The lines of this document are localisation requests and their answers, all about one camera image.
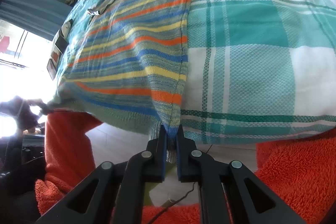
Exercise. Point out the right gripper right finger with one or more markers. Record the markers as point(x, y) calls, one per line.
point(229, 192)

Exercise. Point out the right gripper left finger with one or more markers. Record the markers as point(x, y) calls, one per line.
point(113, 193)

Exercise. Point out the striped knit sweater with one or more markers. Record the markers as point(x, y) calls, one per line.
point(127, 65)

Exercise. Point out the orange fleece trouser leg left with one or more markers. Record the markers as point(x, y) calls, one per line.
point(68, 155)

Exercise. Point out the orange fleece trouser leg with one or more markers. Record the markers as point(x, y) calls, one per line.
point(68, 155)
point(302, 173)

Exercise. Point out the orange fleece trouser leg right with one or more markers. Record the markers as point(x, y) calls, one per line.
point(302, 173)

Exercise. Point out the patterned cushion at bedside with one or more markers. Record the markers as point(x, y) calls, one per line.
point(59, 45)

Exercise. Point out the grey blue curtain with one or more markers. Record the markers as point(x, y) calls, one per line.
point(40, 17)

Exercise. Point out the teal plaid bed cover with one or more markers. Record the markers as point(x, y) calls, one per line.
point(258, 70)

